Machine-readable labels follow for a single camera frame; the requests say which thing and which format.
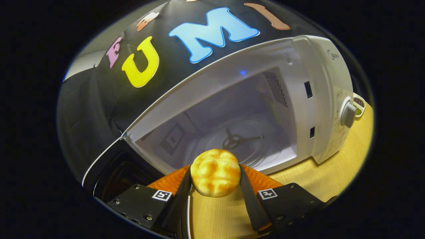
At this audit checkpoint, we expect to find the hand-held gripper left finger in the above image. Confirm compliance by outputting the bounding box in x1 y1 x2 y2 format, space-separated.
106 165 192 239

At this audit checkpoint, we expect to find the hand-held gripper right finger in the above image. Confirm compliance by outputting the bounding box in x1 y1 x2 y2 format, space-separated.
239 164 337 235

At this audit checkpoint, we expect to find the golden bread bun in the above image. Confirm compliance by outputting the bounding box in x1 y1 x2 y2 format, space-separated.
190 149 241 198

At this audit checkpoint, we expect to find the white microwave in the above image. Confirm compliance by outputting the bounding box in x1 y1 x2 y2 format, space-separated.
81 35 358 239

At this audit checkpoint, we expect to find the white divided dish of beans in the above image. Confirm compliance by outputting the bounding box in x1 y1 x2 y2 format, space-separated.
352 93 366 118

